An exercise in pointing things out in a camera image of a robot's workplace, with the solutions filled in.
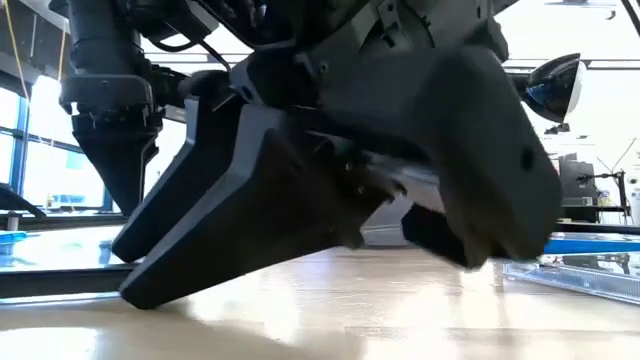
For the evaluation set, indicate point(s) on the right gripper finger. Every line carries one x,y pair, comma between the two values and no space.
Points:
190,175
250,225

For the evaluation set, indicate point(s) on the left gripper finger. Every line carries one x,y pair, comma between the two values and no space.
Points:
120,165

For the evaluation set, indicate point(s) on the blue jewel case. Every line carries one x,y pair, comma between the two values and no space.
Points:
12,238
600,246

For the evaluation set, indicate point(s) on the clear jewel case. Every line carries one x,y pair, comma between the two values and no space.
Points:
575,282

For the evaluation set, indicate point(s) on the black desk lamp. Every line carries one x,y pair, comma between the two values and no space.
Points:
550,95

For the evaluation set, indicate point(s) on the black computer monitor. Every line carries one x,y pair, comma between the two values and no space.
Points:
575,185

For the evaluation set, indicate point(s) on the black slanted stand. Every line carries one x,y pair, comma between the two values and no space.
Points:
20,205

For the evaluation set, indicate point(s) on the large window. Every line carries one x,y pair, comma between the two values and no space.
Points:
10,150

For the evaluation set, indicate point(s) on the long ceiling light strip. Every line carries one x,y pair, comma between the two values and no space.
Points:
615,64

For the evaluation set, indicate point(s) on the black aluminium table frame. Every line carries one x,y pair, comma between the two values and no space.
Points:
75,220

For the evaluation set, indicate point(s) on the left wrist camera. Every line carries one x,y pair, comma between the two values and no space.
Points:
175,20

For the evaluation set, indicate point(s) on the small grey post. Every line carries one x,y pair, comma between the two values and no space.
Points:
13,223

